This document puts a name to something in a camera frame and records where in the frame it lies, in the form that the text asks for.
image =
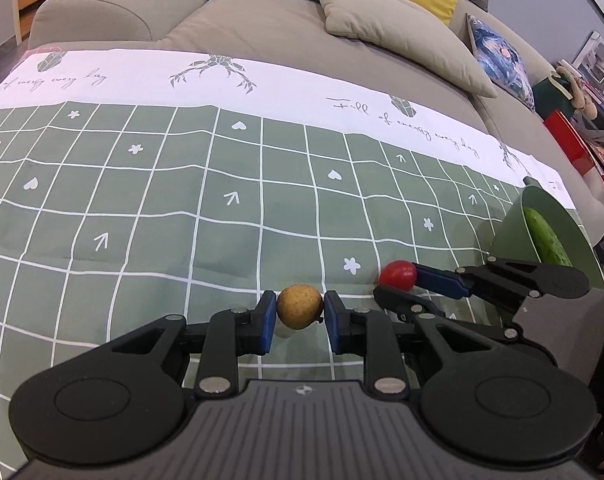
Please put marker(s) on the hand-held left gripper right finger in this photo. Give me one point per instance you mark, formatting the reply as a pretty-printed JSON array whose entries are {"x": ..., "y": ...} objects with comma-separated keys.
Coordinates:
[{"x": 332, "y": 322}]

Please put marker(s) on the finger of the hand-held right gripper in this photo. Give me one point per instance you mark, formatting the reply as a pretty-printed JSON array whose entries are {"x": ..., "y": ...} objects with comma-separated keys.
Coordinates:
[
  {"x": 439, "y": 280},
  {"x": 397, "y": 302}
]

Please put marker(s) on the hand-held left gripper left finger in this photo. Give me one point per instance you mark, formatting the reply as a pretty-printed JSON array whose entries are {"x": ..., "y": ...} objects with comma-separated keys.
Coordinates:
[{"x": 268, "y": 320}]

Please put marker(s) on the red tomato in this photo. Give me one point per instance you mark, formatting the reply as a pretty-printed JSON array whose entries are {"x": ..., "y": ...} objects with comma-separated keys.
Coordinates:
[{"x": 396, "y": 274}]

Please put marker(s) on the round brown fruit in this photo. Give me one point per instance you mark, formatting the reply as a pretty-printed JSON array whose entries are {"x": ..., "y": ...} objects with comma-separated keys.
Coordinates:
[{"x": 299, "y": 306}]

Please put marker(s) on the green colander bowl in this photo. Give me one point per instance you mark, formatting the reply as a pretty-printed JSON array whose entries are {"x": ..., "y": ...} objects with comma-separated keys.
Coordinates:
[{"x": 512, "y": 230}]

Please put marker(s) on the green cucumber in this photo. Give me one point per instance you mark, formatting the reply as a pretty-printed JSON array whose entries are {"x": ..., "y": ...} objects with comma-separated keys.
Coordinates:
[{"x": 544, "y": 232}]

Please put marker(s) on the green checked tablecloth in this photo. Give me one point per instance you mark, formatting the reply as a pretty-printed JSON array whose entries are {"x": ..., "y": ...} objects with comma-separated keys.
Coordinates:
[{"x": 157, "y": 200}]

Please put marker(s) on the red box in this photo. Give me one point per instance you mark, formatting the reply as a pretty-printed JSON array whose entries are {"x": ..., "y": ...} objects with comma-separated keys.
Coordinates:
[{"x": 569, "y": 140}]

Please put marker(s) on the dark green bag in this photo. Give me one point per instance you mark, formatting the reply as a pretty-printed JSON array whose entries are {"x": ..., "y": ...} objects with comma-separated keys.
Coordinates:
[{"x": 549, "y": 100}]

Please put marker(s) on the blue printed pillow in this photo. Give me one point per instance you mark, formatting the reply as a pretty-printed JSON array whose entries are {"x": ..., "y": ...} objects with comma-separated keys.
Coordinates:
[{"x": 502, "y": 60}]

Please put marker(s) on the beige plush toy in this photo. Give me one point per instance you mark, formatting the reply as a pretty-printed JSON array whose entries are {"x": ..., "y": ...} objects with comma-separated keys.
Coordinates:
[{"x": 577, "y": 90}]

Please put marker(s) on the beige pillow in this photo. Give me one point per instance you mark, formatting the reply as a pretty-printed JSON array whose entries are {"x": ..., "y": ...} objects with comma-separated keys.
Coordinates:
[{"x": 407, "y": 25}]

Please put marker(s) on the white cluttered shelf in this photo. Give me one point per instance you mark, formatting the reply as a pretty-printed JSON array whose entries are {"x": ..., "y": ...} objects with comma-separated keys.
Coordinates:
[{"x": 602, "y": 70}]

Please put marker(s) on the beige sofa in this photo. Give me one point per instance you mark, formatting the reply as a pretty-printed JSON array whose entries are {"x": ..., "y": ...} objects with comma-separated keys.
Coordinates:
[{"x": 232, "y": 30}]

